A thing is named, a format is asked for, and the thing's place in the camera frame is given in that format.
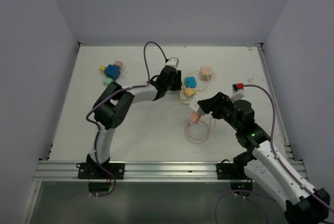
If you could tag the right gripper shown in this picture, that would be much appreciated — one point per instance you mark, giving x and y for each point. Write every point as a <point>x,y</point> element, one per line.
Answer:
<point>216,102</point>

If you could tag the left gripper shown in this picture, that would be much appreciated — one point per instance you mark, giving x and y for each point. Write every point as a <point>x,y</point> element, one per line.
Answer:
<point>178,83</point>

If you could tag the salmon plug with cable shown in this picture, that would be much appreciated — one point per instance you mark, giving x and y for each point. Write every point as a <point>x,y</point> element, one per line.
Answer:
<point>195,117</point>

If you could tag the light blue plug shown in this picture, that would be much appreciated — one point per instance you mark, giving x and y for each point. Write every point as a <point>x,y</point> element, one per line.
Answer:
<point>190,82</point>

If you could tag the yellow plug with cable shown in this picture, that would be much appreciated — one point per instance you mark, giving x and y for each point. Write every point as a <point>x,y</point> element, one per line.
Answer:
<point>189,92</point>

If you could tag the pink cube socket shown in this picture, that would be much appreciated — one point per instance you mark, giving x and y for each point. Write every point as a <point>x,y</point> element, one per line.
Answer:
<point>206,73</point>

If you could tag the dark blue cube socket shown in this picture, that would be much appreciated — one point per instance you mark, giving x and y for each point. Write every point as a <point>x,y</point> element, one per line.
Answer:
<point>112,71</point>

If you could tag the green plug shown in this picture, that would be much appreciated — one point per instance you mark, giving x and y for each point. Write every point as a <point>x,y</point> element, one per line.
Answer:
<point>107,81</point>

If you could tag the white cube socket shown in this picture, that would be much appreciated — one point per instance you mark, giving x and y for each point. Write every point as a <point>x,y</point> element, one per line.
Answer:
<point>194,105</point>

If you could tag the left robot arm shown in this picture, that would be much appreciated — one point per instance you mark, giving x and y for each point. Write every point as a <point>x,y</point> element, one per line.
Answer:
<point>111,108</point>

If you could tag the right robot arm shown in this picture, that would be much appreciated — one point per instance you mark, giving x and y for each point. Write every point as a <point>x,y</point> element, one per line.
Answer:
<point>262,162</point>

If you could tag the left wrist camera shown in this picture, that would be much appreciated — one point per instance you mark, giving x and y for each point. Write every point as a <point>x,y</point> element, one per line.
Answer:
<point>172,62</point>

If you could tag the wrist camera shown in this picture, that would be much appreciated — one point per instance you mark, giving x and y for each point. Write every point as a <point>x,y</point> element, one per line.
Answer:
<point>172,62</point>
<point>238,92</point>

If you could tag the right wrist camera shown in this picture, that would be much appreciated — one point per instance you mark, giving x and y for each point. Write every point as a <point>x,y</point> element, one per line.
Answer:
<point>238,92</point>

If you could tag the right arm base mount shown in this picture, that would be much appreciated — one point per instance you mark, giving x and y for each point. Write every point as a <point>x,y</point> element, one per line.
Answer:
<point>227,170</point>

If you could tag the aluminium right rail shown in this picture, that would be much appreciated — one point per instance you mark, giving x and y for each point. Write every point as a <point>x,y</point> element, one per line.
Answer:
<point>279,119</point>

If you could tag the aluminium rail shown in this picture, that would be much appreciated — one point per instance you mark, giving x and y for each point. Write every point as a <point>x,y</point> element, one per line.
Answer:
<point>66,171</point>
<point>279,119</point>

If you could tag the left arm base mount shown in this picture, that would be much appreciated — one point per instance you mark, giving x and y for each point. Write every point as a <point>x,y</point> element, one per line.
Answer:
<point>104,170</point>

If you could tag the aluminium front rail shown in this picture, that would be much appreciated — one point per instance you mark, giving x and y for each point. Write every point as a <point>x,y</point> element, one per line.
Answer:
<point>66,171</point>

